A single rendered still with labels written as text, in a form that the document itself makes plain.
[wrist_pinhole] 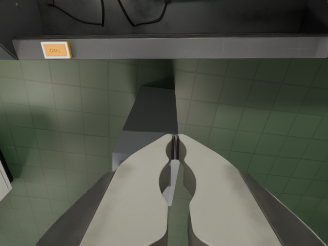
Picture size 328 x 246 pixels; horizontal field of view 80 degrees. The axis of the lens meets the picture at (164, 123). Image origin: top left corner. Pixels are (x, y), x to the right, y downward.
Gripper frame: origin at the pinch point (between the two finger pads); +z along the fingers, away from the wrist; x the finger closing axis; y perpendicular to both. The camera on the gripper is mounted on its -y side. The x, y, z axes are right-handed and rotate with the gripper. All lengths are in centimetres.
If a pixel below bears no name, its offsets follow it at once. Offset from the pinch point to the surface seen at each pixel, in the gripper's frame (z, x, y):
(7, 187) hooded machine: 114, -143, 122
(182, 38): 30.2, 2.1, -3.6
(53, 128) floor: 125, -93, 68
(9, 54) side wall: 28.9, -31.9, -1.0
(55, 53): 28.9, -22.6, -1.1
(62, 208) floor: 125, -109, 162
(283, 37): 30.2, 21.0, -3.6
